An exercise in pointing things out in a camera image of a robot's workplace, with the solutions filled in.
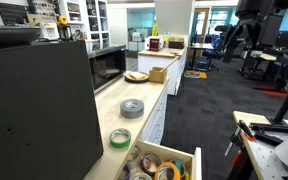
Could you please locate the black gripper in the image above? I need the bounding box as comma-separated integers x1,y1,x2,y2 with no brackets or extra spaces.
222,0,276,64

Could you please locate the green masking tape roll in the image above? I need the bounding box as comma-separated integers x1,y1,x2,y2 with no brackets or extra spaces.
109,127,132,149

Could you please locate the white drawer with wooden sides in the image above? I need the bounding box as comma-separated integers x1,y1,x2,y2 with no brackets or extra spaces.
117,139,203,180

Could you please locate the teal green tape roll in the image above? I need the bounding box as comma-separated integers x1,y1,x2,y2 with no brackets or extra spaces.
168,159,188,178

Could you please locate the orange tape roll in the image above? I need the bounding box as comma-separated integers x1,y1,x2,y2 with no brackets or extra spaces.
153,161,182,180

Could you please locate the brown tape roll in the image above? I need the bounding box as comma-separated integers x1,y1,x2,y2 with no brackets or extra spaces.
140,153,162,176

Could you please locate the clear tape roll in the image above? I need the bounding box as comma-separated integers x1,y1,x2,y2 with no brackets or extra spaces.
127,146,142,168

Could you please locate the purple tape roll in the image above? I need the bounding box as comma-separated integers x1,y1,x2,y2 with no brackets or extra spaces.
118,164,132,180

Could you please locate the black office chair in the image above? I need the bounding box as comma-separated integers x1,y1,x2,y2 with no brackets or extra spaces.
202,24,233,72

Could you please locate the wooden office desk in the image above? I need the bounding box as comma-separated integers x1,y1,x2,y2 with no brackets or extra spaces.
186,42,216,72

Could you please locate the wooden framed glass door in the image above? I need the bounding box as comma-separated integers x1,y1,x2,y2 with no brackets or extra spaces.
191,8,211,45

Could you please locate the brown box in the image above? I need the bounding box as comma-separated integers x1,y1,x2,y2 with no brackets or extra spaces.
168,36,186,50

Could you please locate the wooden spoon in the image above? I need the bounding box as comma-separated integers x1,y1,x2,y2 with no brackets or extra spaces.
159,57,180,74

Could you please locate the red and white toaster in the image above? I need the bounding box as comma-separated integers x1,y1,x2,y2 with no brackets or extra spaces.
144,36,165,53

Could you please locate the white island cabinet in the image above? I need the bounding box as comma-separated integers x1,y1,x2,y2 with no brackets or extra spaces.
137,46,188,97

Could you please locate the yellow caution sign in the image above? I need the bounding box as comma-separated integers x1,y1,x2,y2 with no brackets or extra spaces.
151,17,159,37

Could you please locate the small wooden box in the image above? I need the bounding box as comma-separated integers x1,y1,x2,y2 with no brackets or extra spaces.
148,66,169,84

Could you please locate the black clamp with orange trigger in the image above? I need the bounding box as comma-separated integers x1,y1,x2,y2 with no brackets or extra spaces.
224,119,257,158

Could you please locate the slice of toast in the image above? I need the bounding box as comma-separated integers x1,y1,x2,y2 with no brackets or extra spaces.
129,71,148,81

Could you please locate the dark plate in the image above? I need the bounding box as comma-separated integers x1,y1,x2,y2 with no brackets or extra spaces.
124,71,150,84

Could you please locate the robot mounting table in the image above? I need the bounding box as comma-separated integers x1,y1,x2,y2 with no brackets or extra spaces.
232,110,288,180

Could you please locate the steel microwave oven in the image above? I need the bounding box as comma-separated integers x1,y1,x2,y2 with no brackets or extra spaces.
87,44,128,95

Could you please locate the white cabinet with wooden top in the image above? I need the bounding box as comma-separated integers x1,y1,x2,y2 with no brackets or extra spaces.
83,71,170,180

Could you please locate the white shelving unit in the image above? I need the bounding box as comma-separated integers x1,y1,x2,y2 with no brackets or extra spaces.
58,0,112,52

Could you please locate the black coffee maker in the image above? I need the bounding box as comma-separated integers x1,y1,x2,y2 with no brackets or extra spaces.
57,24,74,42

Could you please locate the black tool chest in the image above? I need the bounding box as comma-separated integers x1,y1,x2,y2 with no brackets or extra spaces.
0,39,104,180

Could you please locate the black bowl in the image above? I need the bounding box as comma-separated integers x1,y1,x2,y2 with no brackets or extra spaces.
0,25,43,50

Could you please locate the black pegboard panel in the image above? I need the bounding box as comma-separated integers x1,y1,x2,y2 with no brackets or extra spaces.
0,1,31,27

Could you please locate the grey duct tape roll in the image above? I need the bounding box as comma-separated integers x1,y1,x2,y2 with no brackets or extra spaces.
119,98,145,119

